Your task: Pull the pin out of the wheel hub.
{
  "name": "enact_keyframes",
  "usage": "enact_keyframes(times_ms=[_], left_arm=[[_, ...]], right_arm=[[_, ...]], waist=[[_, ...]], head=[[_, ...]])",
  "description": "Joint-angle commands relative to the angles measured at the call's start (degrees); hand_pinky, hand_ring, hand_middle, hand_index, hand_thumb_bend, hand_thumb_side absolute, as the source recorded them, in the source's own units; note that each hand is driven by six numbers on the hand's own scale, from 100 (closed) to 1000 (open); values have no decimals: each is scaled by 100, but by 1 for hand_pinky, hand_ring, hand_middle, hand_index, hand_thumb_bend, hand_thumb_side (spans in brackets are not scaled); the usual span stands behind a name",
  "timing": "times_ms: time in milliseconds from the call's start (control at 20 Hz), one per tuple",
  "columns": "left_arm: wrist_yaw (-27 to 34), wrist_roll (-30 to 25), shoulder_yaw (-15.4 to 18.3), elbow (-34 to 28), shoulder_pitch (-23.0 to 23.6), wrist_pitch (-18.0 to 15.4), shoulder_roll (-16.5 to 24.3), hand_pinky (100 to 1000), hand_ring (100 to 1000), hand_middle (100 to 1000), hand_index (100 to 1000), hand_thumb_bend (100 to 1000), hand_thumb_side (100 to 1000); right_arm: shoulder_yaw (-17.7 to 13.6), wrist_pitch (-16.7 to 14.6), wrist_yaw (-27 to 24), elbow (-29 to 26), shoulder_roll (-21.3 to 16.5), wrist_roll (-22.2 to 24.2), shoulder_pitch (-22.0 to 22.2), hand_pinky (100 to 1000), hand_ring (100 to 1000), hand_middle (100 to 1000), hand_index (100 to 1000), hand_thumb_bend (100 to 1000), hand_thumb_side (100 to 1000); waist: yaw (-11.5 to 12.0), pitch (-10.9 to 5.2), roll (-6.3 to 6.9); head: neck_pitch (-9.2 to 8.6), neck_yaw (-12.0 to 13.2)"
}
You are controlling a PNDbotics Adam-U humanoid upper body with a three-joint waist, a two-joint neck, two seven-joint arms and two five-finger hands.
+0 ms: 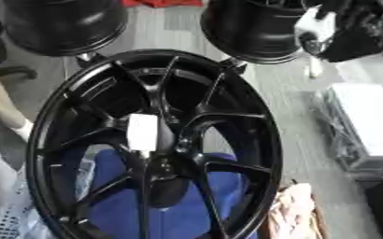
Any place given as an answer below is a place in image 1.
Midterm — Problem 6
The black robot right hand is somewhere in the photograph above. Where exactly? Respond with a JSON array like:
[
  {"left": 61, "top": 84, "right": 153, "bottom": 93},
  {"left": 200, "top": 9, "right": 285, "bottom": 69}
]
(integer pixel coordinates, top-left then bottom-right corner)
[{"left": 294, "top": 0, "right": 383, "bottom": 63}]

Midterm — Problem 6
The black round wheel barrel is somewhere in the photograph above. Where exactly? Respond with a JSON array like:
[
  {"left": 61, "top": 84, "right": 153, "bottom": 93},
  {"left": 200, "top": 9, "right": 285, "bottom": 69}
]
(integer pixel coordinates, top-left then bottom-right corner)
[
  {"left": 0, "top": 0, "right": 130, "bottom": 58},
  {"left": 199, "top": 0, "right": 311, "bottom": 65}
]

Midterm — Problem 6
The black spoked wheel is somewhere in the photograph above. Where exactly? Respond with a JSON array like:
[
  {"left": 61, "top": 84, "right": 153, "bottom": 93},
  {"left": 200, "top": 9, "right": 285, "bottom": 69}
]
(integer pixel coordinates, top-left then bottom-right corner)
[{"left": 24, "top": 49, "right": 285, "bottom": 239}]

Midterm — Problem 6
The white pin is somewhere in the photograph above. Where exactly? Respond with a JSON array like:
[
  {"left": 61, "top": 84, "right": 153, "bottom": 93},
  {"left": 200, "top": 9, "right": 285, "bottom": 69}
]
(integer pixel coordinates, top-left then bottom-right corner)
[{"left": 124, "top": 113, "right": 161, "bottom": 160}]

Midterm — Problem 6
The grey white-topped case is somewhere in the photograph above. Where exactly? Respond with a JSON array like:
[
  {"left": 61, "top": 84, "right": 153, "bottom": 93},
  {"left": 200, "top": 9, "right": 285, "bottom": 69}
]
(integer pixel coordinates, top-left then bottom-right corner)
[{"left": 310, "top": 82, "right": 383, "bottom": 181}]

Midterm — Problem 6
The red cloth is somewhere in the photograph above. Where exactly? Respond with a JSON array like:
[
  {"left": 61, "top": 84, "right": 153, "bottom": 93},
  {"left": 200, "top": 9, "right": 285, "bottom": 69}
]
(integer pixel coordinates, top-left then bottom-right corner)
[{"left": 120, "top": 0, "right": 206, "bottom": 8}]

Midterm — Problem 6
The blue cloth-covered seat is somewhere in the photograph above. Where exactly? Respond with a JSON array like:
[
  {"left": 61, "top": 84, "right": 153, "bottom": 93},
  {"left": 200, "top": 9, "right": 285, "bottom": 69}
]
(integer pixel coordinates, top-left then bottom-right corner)
[{"left": 87, "top": 148, "right": 261, "bottom": 239}]

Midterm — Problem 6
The black chair base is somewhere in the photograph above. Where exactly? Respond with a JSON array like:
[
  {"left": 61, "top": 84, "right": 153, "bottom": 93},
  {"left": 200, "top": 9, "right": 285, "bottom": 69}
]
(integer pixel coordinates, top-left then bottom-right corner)
[{"left": 0, "top": 65, "right": 40, "bottom": 80}]

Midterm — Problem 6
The person's leg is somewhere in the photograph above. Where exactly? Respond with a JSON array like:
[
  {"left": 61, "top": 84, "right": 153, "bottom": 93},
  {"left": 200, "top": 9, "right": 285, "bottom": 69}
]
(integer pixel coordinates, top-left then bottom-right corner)
[{"left": 0, "top": 65, "right": 36, "bottom": 142}]

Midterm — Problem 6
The white mesh basket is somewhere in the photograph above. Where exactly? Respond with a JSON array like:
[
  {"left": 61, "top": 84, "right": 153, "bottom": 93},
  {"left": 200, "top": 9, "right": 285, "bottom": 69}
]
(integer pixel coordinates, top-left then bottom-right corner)
[{"left": 0, "top": 167, "right": 61, "bottom": 239}]

